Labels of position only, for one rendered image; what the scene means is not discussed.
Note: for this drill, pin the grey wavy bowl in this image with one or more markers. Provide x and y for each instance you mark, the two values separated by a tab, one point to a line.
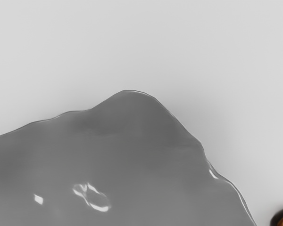
122	164

